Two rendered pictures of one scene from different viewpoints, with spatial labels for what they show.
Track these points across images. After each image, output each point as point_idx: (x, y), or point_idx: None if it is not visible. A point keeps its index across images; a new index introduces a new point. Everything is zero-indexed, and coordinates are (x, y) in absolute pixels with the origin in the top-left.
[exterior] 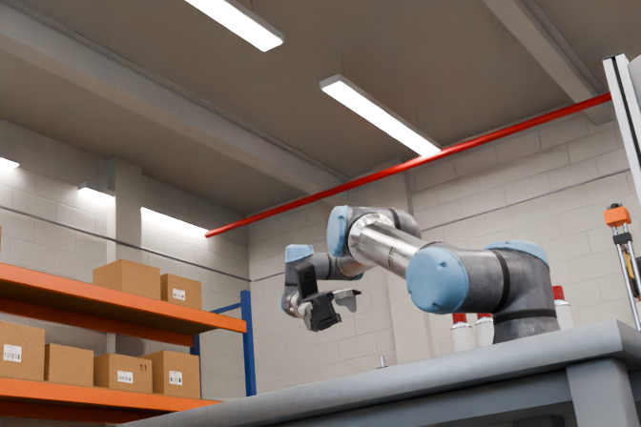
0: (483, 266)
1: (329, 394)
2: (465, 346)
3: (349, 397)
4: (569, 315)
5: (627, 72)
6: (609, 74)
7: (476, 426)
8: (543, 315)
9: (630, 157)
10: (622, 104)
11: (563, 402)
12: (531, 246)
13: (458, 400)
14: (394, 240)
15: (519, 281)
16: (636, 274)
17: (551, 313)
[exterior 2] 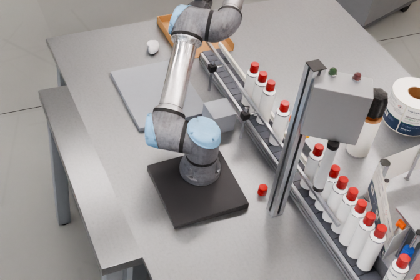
0: (168, 143)
1: (68, 178)
2: (247, 85)
3: (70, 187)
4: (282, 121)
5: (309, 84)
6: (303, 74)
7: None
8: (197, 166)
9: (290, 122)
10: (300, 95)
11: None
12: (200, 142)
13: None
14: (168, 76)
15: (188, 152)
16: None
17: (204, 165)
